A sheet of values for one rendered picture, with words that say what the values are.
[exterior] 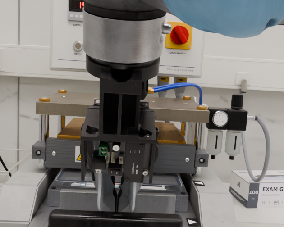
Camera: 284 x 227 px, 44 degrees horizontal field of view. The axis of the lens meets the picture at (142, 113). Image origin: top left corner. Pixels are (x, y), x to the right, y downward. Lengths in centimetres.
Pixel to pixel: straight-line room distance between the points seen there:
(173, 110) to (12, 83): 78
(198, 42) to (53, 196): 44
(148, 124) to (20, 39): 91
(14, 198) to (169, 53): 43
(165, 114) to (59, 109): 16
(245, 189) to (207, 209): 54
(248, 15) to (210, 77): 94
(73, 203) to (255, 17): 35
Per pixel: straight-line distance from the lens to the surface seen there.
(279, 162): 130
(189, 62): 77
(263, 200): 107
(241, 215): 100
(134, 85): 30
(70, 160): 56
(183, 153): 56
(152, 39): 31
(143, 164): 37
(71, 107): 56
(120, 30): 30
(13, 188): 53
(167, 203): 48
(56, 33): 78
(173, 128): 67
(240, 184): 108
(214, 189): 55
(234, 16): 19
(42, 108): 57
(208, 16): 19
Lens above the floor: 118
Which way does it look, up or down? 8 degrees down
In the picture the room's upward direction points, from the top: 3 degrees clockwise
